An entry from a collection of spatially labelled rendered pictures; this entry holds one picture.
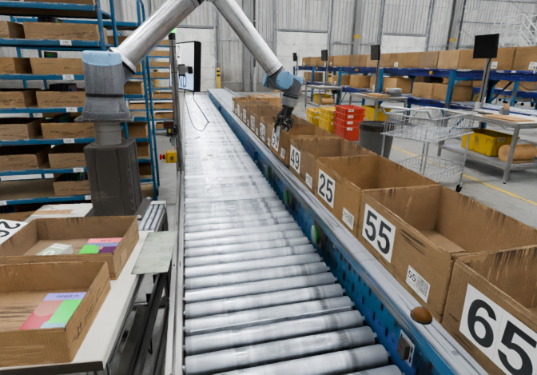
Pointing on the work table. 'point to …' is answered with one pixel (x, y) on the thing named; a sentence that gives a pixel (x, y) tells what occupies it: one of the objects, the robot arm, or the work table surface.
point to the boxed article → (57, 249)
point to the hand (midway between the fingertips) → (278, 139)
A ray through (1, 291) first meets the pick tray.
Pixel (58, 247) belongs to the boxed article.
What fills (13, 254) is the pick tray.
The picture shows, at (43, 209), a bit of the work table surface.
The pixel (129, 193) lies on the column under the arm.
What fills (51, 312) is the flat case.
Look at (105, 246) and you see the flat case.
